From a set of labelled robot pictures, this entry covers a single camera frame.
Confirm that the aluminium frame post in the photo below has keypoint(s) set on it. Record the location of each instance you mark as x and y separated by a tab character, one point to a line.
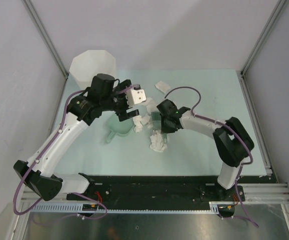
35	18
268	28

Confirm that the right aluminium frame post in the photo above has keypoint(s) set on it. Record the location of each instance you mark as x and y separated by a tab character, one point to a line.
268	28

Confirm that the green plastic dustpan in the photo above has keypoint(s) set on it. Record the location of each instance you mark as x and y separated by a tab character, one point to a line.
118	128

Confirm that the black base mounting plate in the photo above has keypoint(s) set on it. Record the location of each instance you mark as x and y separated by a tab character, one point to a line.
157	191

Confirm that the grey slotted cable duct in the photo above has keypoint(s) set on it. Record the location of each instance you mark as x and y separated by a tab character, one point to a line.
90	208

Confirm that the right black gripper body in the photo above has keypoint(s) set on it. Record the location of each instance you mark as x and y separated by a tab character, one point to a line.
166	126

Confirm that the green hand brush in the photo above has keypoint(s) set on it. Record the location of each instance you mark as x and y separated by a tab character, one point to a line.
156	117

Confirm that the white faceted waste bin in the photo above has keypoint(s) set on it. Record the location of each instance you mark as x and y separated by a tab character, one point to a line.
90	63

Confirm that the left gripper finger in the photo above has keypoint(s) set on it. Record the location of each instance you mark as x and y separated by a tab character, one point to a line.
123	116
124	85

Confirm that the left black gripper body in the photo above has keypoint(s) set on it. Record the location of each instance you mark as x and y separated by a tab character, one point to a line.
117	101

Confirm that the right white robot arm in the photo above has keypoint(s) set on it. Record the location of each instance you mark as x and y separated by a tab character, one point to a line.
233	143

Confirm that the large bottom paper scrap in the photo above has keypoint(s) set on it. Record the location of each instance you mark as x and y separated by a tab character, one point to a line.
159	141

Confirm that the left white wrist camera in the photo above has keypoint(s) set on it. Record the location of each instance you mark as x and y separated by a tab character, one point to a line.
135	96

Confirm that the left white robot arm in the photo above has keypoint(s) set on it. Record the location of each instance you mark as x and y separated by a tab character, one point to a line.
81	109

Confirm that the left aluminium frame post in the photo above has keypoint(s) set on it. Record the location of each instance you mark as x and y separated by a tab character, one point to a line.
35	18

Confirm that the right aluminium side rail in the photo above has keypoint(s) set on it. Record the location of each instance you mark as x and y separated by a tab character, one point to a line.
261	193

